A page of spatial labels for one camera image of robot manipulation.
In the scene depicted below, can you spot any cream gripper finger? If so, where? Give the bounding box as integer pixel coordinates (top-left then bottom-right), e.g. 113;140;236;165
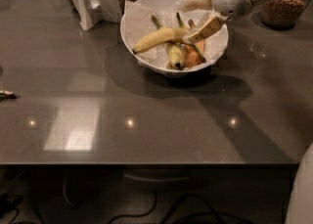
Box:
179;0;212;12
183;16;225;44

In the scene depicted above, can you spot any large yellow banana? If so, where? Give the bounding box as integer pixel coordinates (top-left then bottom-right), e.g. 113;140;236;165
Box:
132;27;205;68

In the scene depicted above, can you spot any middle yellow banana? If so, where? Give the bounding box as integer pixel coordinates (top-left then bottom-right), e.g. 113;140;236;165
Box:
176;12;186;29

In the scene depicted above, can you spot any orange ripe banana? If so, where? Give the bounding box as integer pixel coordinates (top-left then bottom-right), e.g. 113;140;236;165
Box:
184;41;205;68

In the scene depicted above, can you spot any small yellow-green banana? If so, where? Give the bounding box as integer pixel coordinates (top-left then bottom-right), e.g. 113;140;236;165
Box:
151;16;185;69

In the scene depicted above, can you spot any white bowl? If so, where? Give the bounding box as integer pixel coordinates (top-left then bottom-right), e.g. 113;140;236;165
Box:
120;0;228;77

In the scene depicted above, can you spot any glass jar of nuts right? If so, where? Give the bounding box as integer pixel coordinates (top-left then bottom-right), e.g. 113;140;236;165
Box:
261;0;307;29

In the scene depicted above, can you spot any small object at table edge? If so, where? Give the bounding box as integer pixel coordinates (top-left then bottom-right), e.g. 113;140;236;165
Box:
0;90;17;99

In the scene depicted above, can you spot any black floor cable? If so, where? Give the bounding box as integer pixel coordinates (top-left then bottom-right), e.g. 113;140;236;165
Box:
107;191;253;224

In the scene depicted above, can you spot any black cable left floor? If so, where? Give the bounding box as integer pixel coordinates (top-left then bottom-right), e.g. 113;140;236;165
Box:
0;194;40;224

